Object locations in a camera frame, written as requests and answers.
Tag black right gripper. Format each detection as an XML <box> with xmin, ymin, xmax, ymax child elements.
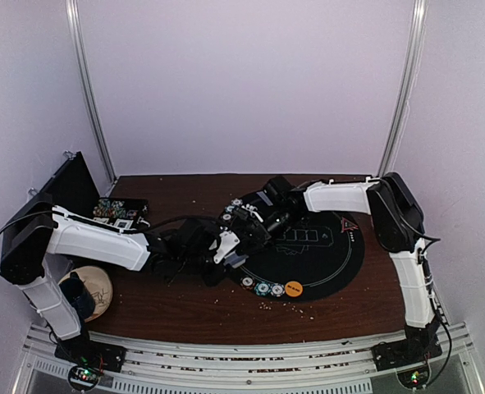
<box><xmin>244</xmin><ymin>207</ymin><xmax>305</xmax><ymax>255</ymax></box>

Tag blue cream 10 chip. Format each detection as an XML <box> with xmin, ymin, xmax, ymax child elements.
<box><xmin>231</xmin><ymin>199</ymin><xmax>243</xmax><ymax>208</ymax></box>
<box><xmin>270</xmin><ymin>283</ymin><xmax>286</xmax><ymax>297</ymax></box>

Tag blue playing card deck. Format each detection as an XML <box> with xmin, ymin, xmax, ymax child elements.
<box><xmin>224</xmin><ymin>253</ymin><xmax>248</xmax><ymax>269</ymax></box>

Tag yellow big blind button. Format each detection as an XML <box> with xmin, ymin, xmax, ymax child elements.
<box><xmin>284</xmin><ymin>281</ymin><xmax>304</xmax><ymax>298</ymax></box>

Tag red triangular all-in marker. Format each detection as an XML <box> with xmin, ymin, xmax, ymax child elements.
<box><xmin>341</xmin><ymin>217</ymin><xmax>359</xmax><ymax>232</ymax></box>

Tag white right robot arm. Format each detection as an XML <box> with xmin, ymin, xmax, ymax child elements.
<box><xmin>220</xmin><ymin>172</ymin><xmax>434</xmax><ymax>329</ymax></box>

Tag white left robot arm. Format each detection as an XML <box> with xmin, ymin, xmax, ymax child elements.
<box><xmin>0</xmin><ymin>195</ymin><xmax>243</xmax><ymax>364</ymax></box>

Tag round black poker mat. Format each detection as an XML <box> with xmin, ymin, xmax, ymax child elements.
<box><xmin>221</xmin><ymin>203</ymin><xmax>365</xmax><ymax>302</ymax></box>

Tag white playing card box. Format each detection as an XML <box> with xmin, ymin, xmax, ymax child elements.
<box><xmin>114</xmin><ymin>219</ymin><xmax>133</xmax><ymax>229</ymax></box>

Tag beige patterned plate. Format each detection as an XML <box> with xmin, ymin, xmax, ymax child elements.
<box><xmin>59</xmin><ymin>266</ymin><xmax>113</xmax><ymax>323</ymax></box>

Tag chips row in case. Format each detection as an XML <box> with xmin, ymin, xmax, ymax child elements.
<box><xmin>93</xmin><ymin>199</ymin><xmax>129</xmax><ymax>219</ymax></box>

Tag dark blue mug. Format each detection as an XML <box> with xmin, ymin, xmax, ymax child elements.
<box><xmin>59</xmin><ymin>271</ymin><xmax>95</xmax><ymax>320</ymax></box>

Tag black poker set case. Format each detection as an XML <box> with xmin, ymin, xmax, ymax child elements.
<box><xmin>34</xmin><ymin>151</ymin><xmax>149</xmax><ymax>229</ymax></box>

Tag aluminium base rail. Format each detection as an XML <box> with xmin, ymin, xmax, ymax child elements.
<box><xmin>8</xmin><ymin>323</ymin><xmax>485</xmax><ymax>393</ymax></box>

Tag aluminium frame post right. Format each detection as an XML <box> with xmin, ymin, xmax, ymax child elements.
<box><xmin>377</xmin><ymin>0</ymin><xmax>428</xmax><ymax>176</ymax></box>

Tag aluminium frame post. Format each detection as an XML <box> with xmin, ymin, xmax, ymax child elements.
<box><xmin>65</xmin><ymin>0</ymin><xmax>117</xmax><ymax>184</ymax></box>
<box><xmin>377</xmin><ymin>0</ymin><xmax>428</xmax><ymax>176</ymax></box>

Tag aluminium frame post left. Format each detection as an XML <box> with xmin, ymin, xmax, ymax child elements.
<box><xmin>65</xmin><ymin>0</ymin><xmax>117</xmax><ymax>184</ymax></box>

